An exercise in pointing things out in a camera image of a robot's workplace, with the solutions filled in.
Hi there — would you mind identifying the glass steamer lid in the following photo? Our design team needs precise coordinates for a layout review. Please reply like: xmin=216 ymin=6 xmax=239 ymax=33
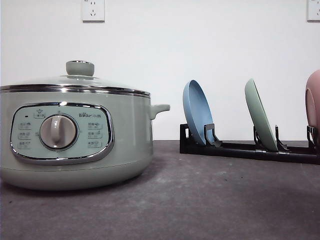
xmin=0 ymin=60 xmax=151 ymax=97

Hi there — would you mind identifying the green plate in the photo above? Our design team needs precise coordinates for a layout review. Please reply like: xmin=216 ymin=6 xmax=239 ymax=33
xmin=244 ymin=79 xmax=279 ymax=152

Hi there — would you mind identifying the blue plate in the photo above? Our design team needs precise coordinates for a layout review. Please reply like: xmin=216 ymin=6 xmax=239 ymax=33
xmin=182 ymin=79 xmax=215 ymax=146

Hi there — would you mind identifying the green electric steamer pot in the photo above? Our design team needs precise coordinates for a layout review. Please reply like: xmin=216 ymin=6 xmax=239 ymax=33
xmin=0 ymin=91 xmax=170 ymax=191

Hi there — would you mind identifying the black plate rack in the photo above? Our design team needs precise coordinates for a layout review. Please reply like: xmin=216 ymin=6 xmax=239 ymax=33
xmin=180 ymin=123 xmax=320 ymax=164

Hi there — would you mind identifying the pink plate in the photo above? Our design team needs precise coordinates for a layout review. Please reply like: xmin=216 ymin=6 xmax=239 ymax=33
xmin=305 ymin=69 xmax=320 ymax=138

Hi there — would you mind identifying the white wall socket left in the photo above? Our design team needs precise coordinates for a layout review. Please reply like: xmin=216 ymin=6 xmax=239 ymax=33
xmin=82 ymin=0 xmax=105 ymax=24

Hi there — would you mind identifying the white wall socket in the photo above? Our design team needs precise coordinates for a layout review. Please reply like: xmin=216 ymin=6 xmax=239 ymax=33
xmin=82 ymin=0 xmax=105 ymax=24
xmin=307 ymin=0 xmax=320 ymax=24

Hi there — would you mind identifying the white wall socket right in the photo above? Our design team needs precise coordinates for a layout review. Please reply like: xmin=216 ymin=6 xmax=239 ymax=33
xmin=307 ymin=0 xmax=320 ymax=24

